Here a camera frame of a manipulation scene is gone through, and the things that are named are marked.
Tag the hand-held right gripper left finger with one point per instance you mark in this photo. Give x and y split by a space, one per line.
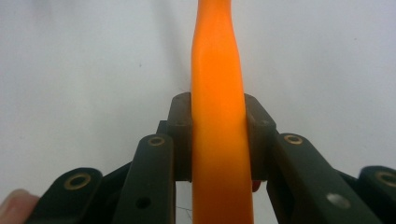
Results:
149 174

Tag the orange brush with grey bristles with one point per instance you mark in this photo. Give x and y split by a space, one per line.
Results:
218 109

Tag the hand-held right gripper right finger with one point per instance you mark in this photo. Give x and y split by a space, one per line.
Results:
299 174

